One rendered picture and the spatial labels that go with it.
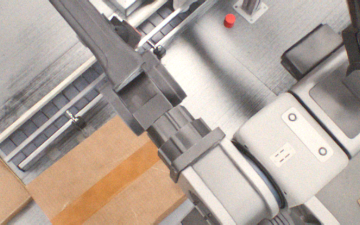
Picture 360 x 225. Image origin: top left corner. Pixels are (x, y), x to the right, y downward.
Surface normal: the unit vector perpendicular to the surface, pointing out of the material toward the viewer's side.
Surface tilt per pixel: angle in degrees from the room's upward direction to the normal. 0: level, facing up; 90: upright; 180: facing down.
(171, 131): 20
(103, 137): 0
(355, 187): 0
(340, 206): 0
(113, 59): 25
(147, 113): 12
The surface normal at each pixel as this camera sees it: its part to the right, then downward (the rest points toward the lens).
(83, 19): 0.13, 0.12
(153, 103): -0.11, -0.18
